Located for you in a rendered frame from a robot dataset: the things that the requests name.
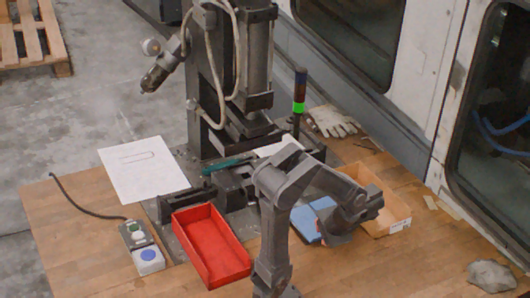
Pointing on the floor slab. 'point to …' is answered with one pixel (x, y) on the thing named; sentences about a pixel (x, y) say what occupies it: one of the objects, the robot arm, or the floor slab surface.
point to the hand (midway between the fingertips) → (322, 236)
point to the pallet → (61, 61)
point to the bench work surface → (102, 225)
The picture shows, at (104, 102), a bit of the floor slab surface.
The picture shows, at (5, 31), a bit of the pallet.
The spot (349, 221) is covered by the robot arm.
